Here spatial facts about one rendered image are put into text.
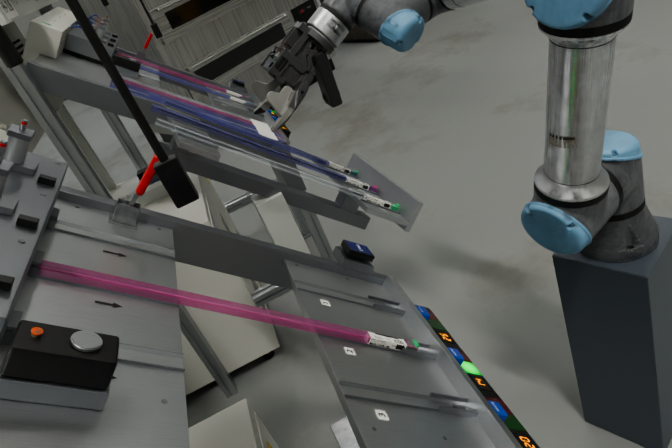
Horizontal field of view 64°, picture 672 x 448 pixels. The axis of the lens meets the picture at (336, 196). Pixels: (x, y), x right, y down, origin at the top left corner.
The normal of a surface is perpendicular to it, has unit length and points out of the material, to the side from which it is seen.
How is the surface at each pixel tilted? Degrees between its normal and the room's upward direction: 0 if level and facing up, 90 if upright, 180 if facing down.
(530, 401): 0
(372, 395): 46
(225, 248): 90
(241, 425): 0
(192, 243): 90
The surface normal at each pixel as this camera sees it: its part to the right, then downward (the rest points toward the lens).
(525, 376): -0.34, -0.81
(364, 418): 0.41, -0.88
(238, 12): 0.66, 0.15
